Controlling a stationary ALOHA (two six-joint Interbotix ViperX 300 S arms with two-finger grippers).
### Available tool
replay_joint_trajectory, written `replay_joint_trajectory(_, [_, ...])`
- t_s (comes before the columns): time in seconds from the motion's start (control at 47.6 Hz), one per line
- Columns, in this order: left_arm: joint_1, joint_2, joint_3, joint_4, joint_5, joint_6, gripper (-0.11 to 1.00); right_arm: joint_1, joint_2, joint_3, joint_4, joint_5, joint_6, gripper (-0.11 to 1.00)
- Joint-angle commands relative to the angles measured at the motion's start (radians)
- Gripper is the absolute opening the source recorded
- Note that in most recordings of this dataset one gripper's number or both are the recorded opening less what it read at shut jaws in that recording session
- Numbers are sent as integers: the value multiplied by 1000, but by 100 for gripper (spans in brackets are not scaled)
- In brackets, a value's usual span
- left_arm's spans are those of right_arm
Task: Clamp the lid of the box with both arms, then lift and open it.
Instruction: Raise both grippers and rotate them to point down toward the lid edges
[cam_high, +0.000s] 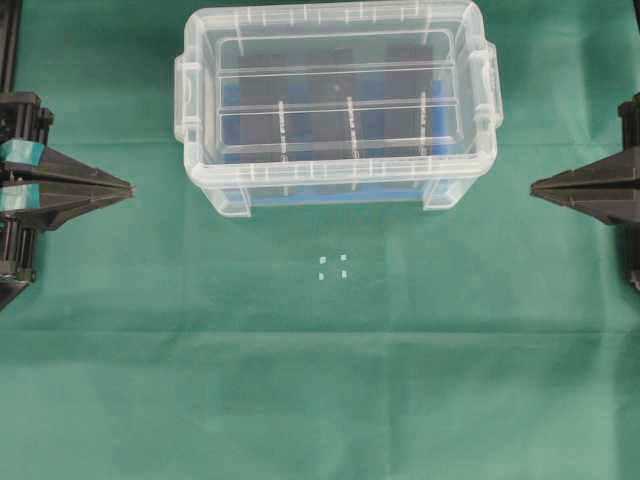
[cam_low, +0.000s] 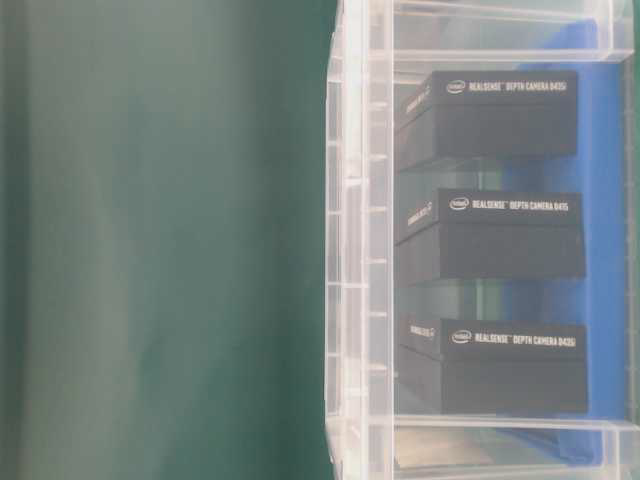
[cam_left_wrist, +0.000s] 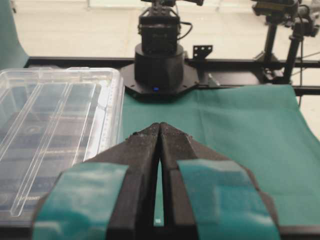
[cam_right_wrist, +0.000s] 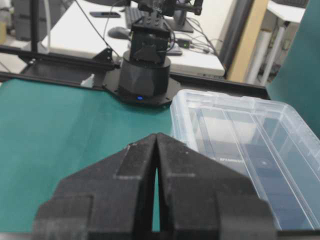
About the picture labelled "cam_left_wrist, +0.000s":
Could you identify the left gripper black left finger teal tape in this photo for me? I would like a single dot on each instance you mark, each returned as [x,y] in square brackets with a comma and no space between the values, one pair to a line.
[105,197]

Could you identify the black tripod stand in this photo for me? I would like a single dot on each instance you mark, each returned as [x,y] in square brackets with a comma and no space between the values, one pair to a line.
[289,23]

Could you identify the clear plastic box lid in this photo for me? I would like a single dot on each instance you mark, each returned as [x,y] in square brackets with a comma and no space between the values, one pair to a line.
[50,120]

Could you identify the green table cloth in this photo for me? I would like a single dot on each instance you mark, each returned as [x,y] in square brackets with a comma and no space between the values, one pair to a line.
[260,127]

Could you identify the black perforated corner bracket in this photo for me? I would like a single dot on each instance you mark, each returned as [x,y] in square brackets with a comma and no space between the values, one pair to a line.
[200,52]

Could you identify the left gripper black right finger teal tape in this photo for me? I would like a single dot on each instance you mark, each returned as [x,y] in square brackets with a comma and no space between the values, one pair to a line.
[212,197]

